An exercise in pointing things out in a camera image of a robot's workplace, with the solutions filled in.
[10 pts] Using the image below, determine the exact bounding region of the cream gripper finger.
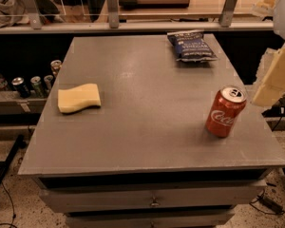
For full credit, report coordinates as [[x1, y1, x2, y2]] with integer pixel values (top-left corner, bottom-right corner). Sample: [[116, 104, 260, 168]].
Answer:
[[252, 46, 285, 107]]

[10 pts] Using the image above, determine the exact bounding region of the blue chip bag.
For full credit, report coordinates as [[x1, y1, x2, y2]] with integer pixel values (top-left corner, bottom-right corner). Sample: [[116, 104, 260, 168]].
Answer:
[[167, 29, 218, 62]]

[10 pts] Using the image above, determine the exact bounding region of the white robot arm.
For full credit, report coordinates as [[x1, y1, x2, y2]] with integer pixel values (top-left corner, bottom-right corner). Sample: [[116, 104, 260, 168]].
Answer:
[[252, 0, 285, 106]]

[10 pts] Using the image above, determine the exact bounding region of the yellow sponge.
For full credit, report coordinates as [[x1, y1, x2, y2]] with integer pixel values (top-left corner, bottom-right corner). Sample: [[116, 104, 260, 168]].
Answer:
[[58, 84, 102, 114]]

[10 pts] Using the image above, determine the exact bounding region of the red Coca-Cola can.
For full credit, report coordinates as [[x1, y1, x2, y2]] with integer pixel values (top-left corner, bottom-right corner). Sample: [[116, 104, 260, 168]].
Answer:
[[205, 85, 247, 138]]

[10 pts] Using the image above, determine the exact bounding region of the black power adapter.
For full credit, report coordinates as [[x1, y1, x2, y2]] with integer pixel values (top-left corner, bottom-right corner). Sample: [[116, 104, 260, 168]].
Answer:
[[260, 197, 283, 214]]

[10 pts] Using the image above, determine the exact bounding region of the lower drawer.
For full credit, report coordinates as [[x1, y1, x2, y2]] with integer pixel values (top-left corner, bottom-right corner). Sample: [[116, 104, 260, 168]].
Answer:
[[66, 209, 234, 228]]

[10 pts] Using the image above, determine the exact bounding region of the grey drawer cabinet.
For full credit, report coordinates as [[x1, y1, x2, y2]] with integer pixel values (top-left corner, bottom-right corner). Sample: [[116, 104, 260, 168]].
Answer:
[[19, 35, 285, 218]]

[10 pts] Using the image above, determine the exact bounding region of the orange-topped can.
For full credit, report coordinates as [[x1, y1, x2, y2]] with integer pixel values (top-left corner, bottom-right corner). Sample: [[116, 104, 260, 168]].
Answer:
[[50, 60, 62, 77]]

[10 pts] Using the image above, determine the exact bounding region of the silver can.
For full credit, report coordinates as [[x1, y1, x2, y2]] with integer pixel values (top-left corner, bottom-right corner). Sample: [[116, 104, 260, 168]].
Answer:
[[44, 75, 54, 91]]

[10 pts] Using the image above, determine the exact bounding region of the green can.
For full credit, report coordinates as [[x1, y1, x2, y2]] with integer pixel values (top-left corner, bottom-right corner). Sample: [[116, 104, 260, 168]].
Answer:
[[30, 76, 47, 98]]

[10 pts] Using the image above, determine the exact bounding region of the dark blue can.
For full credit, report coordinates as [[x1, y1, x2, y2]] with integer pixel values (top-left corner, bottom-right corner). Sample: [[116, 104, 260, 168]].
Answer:
[[11, 77, 30, 98]]

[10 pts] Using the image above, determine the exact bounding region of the black stand leg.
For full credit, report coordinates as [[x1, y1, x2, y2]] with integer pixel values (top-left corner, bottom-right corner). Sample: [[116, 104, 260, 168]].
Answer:
[[0, 135, 26, 185]]

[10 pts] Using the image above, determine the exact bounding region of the grey side shelf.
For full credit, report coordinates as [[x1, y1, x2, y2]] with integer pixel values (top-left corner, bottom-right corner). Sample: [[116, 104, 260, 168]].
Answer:
[[0, 91, 47, 115]]

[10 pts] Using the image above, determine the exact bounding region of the right metal bracket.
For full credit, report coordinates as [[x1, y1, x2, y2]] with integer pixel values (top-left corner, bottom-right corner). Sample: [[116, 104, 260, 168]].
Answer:
[[218, 0, 238, 28]]

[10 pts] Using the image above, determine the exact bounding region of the metal bracket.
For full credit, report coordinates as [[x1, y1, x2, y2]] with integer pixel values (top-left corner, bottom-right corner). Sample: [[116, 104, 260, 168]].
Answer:
[[218, 0, 238, 28], [106, 0, 119, 29], [23, 0, 42, 29]]

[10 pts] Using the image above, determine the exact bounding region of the middle metal bracket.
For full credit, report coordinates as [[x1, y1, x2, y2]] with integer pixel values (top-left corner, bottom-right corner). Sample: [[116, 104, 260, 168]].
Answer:
[[106, 0, 119, 29]]

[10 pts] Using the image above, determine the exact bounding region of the upper drawer with handle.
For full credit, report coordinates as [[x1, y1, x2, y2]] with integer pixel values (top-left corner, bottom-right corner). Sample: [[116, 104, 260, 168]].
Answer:
[[40, 180, 266, 214]]

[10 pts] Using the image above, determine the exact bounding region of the left metal bracket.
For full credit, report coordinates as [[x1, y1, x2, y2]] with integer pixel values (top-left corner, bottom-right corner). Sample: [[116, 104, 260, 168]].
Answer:
[[23, 0, 42, 29]]

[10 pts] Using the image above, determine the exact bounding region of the black floor cable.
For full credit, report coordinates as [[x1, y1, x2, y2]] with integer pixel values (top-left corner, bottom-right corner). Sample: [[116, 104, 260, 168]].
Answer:
[[0, 152, 18, 228]]

